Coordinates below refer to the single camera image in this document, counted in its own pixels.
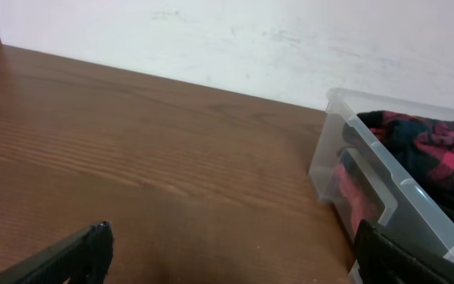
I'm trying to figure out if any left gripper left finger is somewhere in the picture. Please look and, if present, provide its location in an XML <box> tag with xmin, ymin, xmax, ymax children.
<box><xmin>0</xmin><ymin>221</ymin><xmax>114</xmax><ymax>284</ymax></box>

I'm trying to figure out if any pink printed shirt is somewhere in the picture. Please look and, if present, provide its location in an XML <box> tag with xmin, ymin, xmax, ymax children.
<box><xmin>334</xmin><ymin>164</ymin><xmax>378</xmax><ymax>234</ymax></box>

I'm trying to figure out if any clear plastic storage bin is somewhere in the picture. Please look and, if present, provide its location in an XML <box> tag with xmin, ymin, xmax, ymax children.
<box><xmin>309</xmin><ymin>88</ymin><xmax>454</xmax><ymax>283</ymax></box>

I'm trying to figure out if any red navy plaid shirt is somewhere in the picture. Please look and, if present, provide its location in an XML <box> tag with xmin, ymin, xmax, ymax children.
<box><xmin>358</xmin><ymin>110</ymin><xmax>454</xmax><ymax>196</ymax></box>

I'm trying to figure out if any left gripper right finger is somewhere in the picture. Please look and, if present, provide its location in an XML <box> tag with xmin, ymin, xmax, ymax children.
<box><xmin>354</xmin><ymin>219</ymin><xmax>454</xmax><ymax>284</ymax></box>

